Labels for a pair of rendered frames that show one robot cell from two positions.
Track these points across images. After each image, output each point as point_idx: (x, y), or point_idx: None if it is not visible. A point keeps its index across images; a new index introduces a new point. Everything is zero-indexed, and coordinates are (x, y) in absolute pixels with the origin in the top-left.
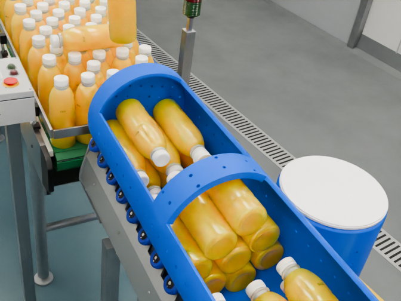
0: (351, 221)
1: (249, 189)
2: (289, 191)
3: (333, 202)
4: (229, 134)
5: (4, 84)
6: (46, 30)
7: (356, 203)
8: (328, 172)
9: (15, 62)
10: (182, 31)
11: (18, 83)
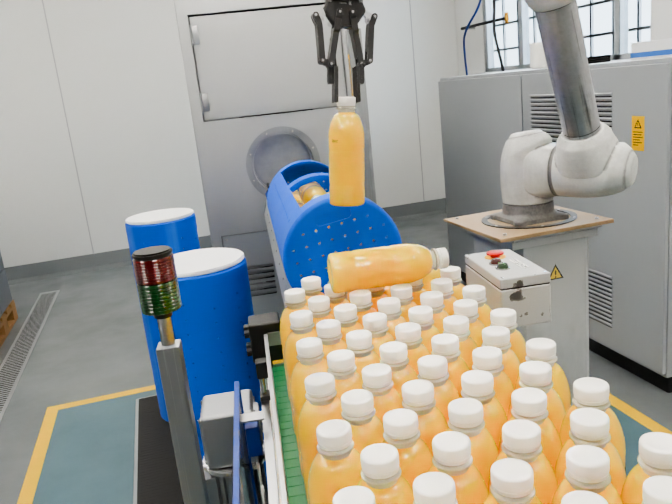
0: (210, 249)
1: (302, 188)
2: (237, 256)
3: (209, 254)
4: (291, 193)
5: (502, 255)
6: (461, 299)
7: (190, 255)
8: (184, 266)
9: (501, 274)
10: (180, 351)
11: (485, 257)
